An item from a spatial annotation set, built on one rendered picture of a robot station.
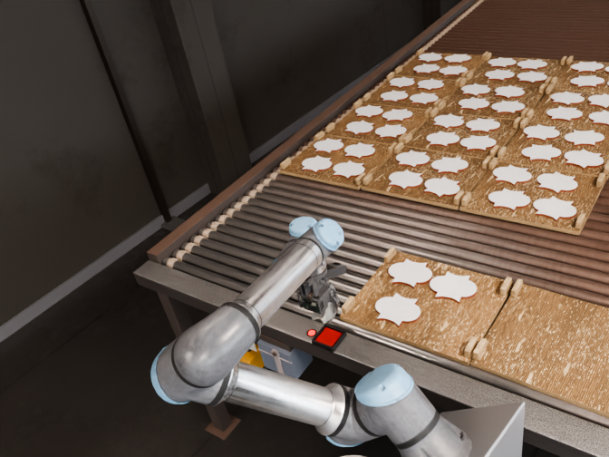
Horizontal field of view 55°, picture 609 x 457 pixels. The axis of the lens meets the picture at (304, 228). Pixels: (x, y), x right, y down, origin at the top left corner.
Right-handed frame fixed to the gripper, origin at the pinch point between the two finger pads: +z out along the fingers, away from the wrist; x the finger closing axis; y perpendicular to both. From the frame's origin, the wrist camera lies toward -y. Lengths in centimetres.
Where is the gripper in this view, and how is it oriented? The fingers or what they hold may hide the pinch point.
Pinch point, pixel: (329, 316)
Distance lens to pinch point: 171.7
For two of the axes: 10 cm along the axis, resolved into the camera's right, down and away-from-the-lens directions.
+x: 8.1, 2.0, -5.5
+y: -5.5, 5.6, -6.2
